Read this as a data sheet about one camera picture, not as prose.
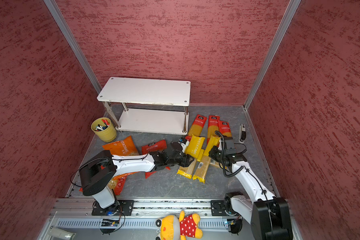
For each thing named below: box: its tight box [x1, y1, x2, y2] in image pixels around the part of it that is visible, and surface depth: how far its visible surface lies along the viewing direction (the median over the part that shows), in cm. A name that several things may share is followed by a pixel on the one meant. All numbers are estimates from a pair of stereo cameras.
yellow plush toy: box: [155, 210, 203, 240], surface depth 66 cm
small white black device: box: [239, 123, 246, 144], surface depth 102 cm
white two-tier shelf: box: [96, 77, 191, 135], surface depth 87 cm
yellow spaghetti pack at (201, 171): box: [192, 135, 222, 184], surface depth 85 cm
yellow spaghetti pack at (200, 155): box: [197, 148, 205, 162], surface depth 92 cm
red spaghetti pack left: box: [185, 114, 207, 142], surface depth 108 cm
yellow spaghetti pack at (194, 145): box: [176, 134, 206, 180], surface depth 91 cm
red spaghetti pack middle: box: [207, 115, 220, 145], surface depth 109 cm
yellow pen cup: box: [91, 117, 117, 143], surface depth 94 cm
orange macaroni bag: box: [102, 135, 139, 156], surface depth 94 cm
